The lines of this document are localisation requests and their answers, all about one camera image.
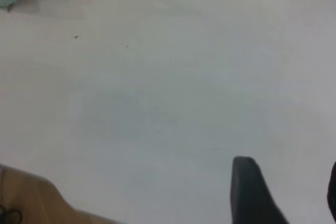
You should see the black cable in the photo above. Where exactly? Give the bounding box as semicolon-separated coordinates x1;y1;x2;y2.
0;204;23;224

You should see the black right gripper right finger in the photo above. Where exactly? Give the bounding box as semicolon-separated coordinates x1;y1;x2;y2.
327;161;336;215

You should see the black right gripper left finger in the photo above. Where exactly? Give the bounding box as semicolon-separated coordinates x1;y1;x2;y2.
230;156;290;224

